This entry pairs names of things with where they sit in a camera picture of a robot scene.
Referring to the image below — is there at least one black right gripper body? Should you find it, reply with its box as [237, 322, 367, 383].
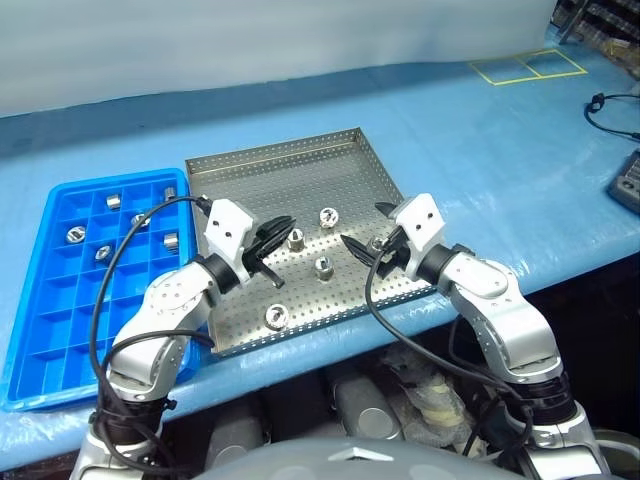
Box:
[373, 222, 411, 279]

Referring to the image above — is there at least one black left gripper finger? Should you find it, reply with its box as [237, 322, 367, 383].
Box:
[248, 228, 294, 264]
[256, 214, 297, 240]

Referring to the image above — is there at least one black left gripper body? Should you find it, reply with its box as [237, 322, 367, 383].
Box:
[241, 238, 286, 291]

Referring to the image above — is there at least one blue compartment tray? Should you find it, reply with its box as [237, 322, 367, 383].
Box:
[1, 168, 201, 413]

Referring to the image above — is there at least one perforated metal tray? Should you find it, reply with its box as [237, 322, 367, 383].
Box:
[184, 127, 441, 357]

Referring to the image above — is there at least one blue plastic table cover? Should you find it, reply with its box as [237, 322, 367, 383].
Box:
[0, 22, 640, 474]

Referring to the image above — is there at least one white wrapped bundle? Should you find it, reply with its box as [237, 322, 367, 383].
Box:
[384, 349, 476, 451]

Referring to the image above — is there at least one grey rounded cylinder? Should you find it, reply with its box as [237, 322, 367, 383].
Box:
[327, 372, 406, 441]
[204, 404, 266, 469]

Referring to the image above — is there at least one grey robot torso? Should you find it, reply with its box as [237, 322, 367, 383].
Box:
[194, 437, 506, 480]

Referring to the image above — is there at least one dark grey device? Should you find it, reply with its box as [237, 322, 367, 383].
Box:
[607, 149, 640, 217]

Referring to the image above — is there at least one dark cluttered shelf rack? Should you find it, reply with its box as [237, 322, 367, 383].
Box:
[549, 0, 640, 81]

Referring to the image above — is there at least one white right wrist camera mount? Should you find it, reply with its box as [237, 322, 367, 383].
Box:
[392, 193, 446, 281]

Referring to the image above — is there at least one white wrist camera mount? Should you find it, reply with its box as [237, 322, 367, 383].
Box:
[392, 193, 446, 281]
[203, 198, 257, 284]

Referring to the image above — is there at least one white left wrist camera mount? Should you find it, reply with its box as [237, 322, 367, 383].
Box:
[203, 198, 257, 284]

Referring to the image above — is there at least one black cable on table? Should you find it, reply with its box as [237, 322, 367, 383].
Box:
[584, 92, 640, 141]

